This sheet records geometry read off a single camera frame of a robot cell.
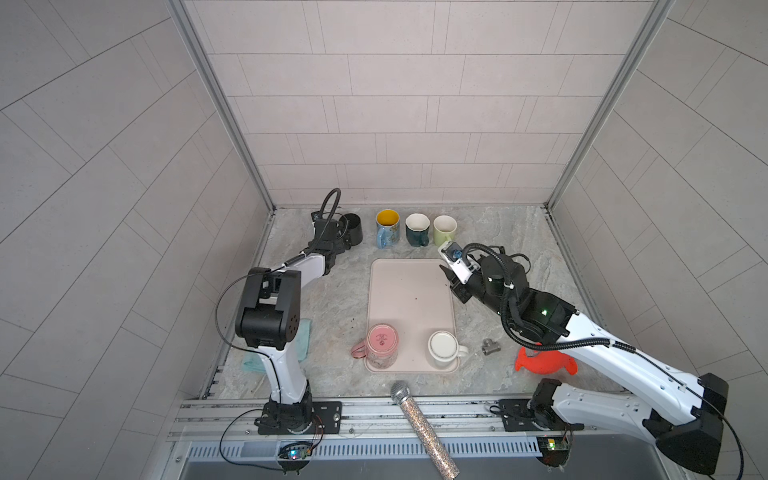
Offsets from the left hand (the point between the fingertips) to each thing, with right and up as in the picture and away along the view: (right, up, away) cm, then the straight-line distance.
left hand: (335, 231), depth 100 cm
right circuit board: (+58, -50, -32) cm, 83 cm away
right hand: (+33, -7, -30) cm, 45 cm away
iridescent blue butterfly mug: (+18, +1, -1) cm, 18 cm away
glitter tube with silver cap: (+22, -38, -29) cm, 53 cm away
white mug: (+33, -30, -24) cm, 51 cm away
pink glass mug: (+17, -28, -28) cm, 43 cm away
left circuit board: (-1, -48, -35) cm, 59 cm away
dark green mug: (+28, +1, -2) cm, 28 cm away
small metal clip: (+46, -31, -19) cm, 59 cm away
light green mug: (+37, +1, +2) cm, 37 cm away
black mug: (+7, +1, 0) cm, 7 cm away
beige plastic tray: (+27, -20, -8) cm, 35 cm away
